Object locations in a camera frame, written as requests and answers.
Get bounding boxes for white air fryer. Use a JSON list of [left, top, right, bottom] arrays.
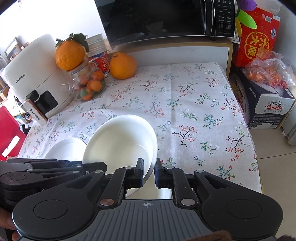
[[1, 34, 73, 126]]

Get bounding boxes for plain white plate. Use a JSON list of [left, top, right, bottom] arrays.
[[44, 138, 87, 162]]

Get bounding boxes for floral tablecloth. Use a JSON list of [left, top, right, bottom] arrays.
[[19, 63, 261, 192]]

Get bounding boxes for large orange on table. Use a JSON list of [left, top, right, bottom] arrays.
[[109, 52, 137, 80]]

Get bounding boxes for silver refrigerator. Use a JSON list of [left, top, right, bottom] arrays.
[[282, 103, 296, 145]]

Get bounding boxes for red gift box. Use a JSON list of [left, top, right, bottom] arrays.
[[233, 8, 280, 68]]

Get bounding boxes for glass jar of tangerines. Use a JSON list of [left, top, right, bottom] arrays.
[[61, 57, 106, 101]]

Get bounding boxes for dark cardboard box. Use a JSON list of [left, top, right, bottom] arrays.
[[229, 66, 295, 129]]

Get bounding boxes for cream bowl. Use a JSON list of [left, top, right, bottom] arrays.
[[128, 144, 152, 183], [82, 114, 158, 177]]

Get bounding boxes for person's left hand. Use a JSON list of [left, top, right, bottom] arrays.
[[0, 208, 20, 241]]

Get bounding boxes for plastic bag of tangerines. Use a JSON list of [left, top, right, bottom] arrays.
[[242, 48, 295, 89]]

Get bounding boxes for large orange on jar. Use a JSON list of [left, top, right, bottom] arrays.
[[55, 33, 89, 71]]

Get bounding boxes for stacked instant noodle cups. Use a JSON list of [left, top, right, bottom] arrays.
[[86, 34, 109, 75]]

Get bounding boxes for white porcelain bowl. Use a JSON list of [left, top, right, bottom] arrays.
[[126, 172, 172, 199]]

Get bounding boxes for black microwave oven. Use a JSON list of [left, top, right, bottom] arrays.
[[95, 0, 235, 47]]

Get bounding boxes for red plastic stool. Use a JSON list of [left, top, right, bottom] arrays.
[[1, 106, 26, 161]]

